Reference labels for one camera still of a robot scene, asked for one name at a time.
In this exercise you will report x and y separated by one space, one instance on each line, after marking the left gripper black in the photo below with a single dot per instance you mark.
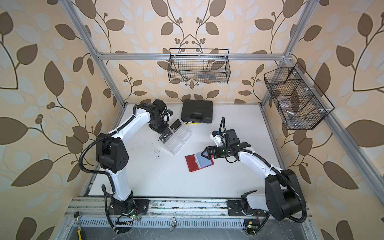
161 131

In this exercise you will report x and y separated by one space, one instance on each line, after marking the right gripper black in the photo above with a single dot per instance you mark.
209 149

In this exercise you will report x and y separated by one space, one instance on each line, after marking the red leather card holder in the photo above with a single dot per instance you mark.
197 162

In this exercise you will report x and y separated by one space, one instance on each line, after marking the clear plastic organizer box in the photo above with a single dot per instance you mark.
173 142

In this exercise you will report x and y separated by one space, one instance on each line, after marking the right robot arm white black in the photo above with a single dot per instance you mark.
283 197

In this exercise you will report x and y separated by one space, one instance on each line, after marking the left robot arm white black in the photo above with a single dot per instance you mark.
111 152

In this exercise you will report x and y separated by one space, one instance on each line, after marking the black plastic tool case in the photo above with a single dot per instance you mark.
197 111

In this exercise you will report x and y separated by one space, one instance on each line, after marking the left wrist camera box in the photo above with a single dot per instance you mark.
160 106

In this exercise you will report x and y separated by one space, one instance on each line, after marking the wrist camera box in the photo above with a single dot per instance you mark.
231 138
160 106

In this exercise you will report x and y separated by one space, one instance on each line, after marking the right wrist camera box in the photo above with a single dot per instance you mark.
231 138

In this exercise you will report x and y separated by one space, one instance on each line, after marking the black wire basket back wall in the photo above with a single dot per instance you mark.
199 65

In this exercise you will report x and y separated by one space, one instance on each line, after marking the black wire basket wall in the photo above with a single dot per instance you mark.
301 103
199 65

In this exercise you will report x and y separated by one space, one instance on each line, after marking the black wire basket right wall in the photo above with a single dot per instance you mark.
301 103

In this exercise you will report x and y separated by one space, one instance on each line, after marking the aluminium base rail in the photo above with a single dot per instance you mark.
180 218

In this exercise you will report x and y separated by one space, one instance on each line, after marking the yellow handled ratchet tool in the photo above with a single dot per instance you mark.
77 215

